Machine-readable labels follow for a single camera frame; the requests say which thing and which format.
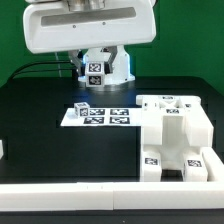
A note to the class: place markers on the small white tagged cube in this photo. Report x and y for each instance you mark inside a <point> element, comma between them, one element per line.
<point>95,74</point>

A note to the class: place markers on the white chair back panel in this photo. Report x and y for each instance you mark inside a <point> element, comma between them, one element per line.
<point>104,117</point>

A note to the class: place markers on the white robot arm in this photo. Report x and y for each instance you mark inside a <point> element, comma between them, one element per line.
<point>121,65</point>

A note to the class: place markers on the small white tagged block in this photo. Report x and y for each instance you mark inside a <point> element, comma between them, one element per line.
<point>82,109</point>

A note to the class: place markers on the white long chair side front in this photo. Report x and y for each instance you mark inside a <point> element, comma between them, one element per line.
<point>199,129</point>

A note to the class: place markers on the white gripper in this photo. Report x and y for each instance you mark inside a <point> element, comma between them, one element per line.
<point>66,25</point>

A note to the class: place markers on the white part at left edge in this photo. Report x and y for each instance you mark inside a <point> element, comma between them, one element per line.
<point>1,150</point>

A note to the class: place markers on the white chair seat part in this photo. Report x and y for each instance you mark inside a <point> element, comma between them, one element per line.
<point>164,139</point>

